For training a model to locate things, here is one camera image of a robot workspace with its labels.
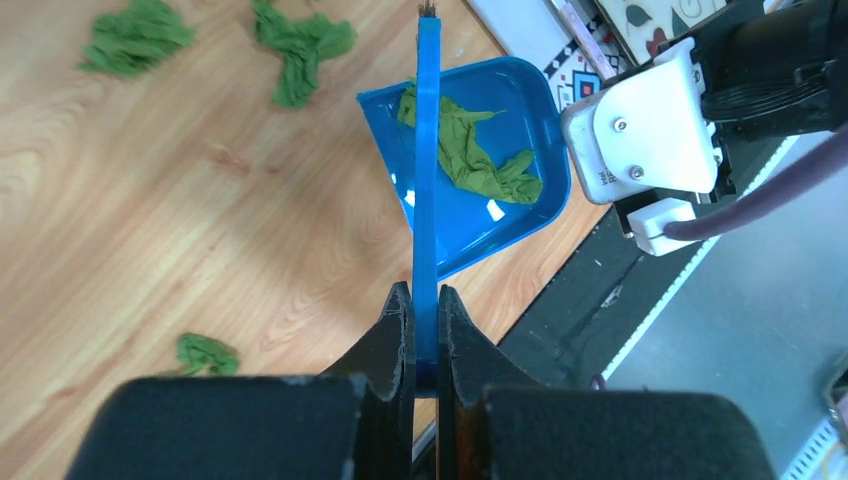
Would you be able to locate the square floral plate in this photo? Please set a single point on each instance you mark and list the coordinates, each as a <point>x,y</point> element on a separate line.
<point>640,26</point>

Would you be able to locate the blue dustpan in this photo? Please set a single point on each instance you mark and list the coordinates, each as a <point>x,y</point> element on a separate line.
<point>470,227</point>

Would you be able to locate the small green paper scrap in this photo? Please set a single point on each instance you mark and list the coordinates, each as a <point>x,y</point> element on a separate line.
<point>135,39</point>

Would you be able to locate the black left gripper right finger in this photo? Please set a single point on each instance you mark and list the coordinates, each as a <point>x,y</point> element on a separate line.
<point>495,422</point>

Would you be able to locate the white patterned placemat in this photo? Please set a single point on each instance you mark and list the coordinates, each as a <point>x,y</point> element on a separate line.
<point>543,72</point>

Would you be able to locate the blue hand brush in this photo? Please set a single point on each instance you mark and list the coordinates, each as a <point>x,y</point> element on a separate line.
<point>425,283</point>

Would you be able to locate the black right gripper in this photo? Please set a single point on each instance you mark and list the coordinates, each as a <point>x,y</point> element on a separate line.
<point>770,75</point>

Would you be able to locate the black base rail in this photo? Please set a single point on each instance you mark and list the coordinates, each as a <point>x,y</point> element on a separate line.
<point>703,319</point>

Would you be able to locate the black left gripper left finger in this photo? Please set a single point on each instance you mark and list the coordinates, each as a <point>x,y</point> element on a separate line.
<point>352,421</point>

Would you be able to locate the silver fork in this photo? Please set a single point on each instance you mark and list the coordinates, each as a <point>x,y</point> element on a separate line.
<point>571,22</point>

